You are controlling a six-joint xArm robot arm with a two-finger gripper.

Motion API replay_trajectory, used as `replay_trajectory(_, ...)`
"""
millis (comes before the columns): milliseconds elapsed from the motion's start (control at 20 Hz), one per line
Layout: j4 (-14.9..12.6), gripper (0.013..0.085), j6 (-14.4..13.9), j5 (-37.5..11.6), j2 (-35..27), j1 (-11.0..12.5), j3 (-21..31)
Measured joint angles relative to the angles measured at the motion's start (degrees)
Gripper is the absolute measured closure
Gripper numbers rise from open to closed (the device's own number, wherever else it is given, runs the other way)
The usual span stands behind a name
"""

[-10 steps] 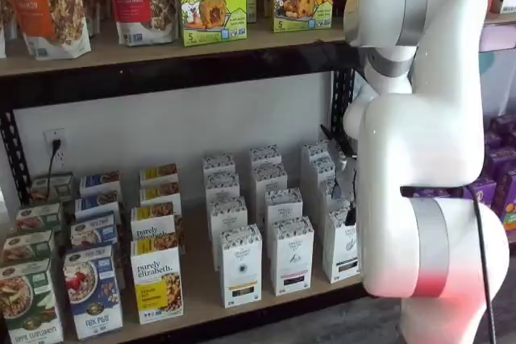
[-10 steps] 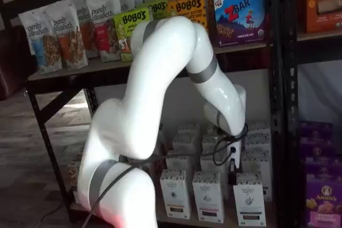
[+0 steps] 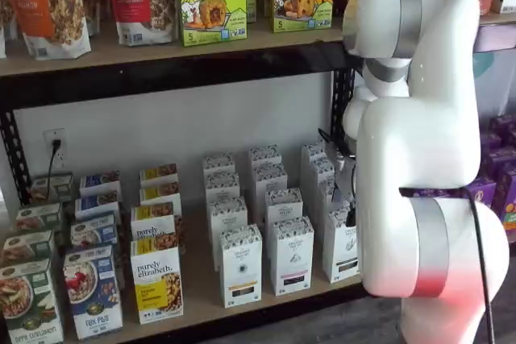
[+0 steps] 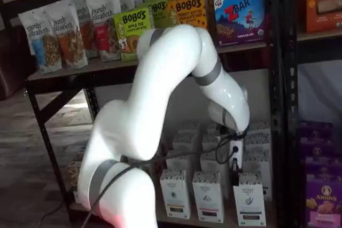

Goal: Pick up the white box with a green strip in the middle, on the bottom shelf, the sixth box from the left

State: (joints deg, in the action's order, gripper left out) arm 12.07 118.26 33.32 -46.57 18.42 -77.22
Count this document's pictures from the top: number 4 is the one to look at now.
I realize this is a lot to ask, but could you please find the dark brown leather couch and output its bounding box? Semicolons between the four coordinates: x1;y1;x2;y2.
0;24;38;101

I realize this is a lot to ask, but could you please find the green Bobo's apple pie box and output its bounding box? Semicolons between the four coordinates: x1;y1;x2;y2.
113;7;152;62

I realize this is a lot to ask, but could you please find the yellow Bobo's peanut butter box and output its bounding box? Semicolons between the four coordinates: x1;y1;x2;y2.
167;0;209;30

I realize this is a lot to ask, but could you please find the white tea box pink strip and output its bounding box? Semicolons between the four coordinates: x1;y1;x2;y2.
207;122;222;136
192;170;225;224
201;133;223;154
200;153;231;199

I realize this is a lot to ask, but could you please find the Purely Elizabeth bag red label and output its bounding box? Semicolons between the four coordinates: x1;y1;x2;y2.
85;0;123;62

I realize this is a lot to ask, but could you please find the Purely Elizabeth bag blue label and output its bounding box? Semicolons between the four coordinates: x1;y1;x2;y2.
18;7;63;75

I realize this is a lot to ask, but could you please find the small brown patterned box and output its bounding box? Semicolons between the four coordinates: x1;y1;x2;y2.
66;160;81;186

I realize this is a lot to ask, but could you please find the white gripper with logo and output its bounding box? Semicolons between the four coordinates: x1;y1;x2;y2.
228;138;245;186

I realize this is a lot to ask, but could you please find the white tea box yellow strip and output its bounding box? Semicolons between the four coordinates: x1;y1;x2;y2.
165;154;195;172
172;133;200;156
177;121;201;137
159;169;192;220

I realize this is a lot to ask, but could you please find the black metal shelf rack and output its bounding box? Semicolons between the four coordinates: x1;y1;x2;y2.
0;0;284;228
282;0;342;228

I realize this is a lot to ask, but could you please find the thin black floor cable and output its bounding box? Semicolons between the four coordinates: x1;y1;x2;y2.
31;201;65;225

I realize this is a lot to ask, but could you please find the orange snack box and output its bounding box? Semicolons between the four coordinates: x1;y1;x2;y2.
304;0;342;34

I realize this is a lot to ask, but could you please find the Purely Elizabeth bag orange label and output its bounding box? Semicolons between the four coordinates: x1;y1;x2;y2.
74;0;99;60
45;0;89;70

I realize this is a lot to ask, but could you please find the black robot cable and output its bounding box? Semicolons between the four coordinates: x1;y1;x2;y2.
82;128;251;228

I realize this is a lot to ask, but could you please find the purple Annie's box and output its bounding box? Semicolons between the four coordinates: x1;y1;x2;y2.
305;155;342;185
305;179;342;228
299;121;336;159

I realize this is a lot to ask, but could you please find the white tea box green strip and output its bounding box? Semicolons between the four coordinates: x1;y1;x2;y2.
247;120;270;135
243;132;271;152
242;149;272;202
232;171;267;226

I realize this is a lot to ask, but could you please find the blue Z Bar box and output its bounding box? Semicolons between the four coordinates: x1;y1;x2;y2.
213;0;267;48

